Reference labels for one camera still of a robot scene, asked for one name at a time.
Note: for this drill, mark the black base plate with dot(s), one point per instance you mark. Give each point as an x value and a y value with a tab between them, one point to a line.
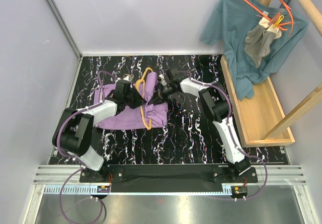
168	178

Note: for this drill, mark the purple trousers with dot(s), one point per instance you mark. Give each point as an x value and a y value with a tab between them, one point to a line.
130	119

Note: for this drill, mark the aluminium frame rail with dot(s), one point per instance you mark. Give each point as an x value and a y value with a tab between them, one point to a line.
62	25

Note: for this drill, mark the yellow plastic hanger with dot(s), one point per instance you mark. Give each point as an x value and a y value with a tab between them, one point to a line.
141	82

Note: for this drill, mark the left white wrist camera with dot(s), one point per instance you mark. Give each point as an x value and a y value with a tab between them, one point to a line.
128	78

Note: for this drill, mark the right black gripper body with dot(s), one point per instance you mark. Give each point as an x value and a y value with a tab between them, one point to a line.
164	92

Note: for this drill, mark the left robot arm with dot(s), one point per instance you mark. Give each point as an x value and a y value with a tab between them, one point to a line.
73	134

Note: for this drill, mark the teal t-shirt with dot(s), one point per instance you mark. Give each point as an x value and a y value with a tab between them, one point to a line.
230	22

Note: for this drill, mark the grey beige cloth bag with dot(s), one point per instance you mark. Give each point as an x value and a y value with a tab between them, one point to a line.
259	39

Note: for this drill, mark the wooden clothes rack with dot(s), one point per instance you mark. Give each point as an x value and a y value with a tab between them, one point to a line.
261	120

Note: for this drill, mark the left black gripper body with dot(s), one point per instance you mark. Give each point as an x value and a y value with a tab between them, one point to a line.
133	99

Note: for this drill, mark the yellow clothes peg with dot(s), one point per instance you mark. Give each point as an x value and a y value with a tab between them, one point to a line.
277	21

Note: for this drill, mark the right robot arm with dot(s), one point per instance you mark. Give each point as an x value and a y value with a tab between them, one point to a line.
216	107

